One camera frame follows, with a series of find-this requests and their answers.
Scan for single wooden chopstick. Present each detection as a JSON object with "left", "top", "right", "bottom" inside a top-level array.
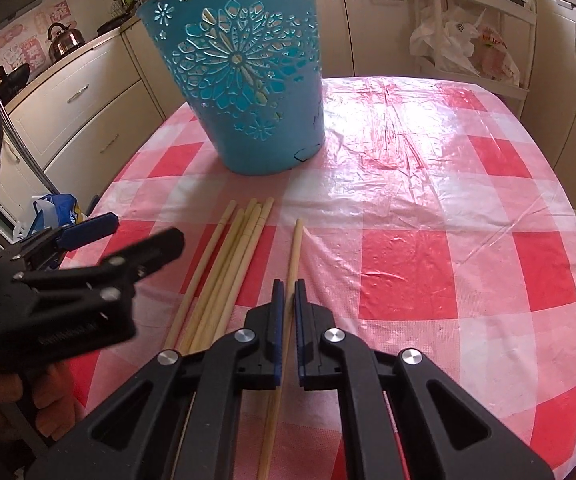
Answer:
[{"left": 256, "top": 218, "right": 304, "bottom": 480}]

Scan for cream kitchen drawer cabinet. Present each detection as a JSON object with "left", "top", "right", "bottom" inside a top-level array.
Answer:
[{"left": 0, "top": 29, "right": 164, "bottom": 220}]

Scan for hand in orange glove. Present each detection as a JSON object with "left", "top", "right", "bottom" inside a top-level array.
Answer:
[{"left": 0, "top": 362, "right": 79, "bottom": 442}]

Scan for blue plastic bag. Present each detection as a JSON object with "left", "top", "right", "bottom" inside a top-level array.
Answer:
[{"left": 12, "top": 194, "right": 86, "bottom": 242}]

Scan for black pan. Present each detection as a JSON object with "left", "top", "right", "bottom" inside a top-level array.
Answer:
[{"left": 0, "top": 63, "right": 30, "bottom": 105}]

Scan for red white checkered tablecloth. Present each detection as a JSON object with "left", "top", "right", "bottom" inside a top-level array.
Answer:
[{"left": 66, "top": 77, "right": 576, "bottom": 478}]

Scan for steel kettle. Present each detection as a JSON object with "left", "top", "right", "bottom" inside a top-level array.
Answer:
[{"left": 47, "top": 22, "right": 85, "bottom": 63}]

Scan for teal cutout plastic basket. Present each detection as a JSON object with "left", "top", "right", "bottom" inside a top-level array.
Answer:
[{"left": 137, "top": 0, "right": 325, "bottom": 176}]

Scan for cream tall cabinets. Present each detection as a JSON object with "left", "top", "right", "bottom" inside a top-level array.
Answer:
[{"left": 316, "top": 0, "right": 576, "bottom": 207}]

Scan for white plastic bag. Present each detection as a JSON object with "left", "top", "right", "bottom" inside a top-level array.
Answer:
[{"left": 410, "top": 6, "right": 483, "bottom": 76}]

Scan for white shelf rack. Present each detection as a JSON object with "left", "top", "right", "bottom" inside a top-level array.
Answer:
[{"left": 410, "top": 0, "right": 536, "bottom": 116}]

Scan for metal mop handle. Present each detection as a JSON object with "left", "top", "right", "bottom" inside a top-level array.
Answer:
[{"left": 0, "top": 99, "right": 59, "bottom": 194}]

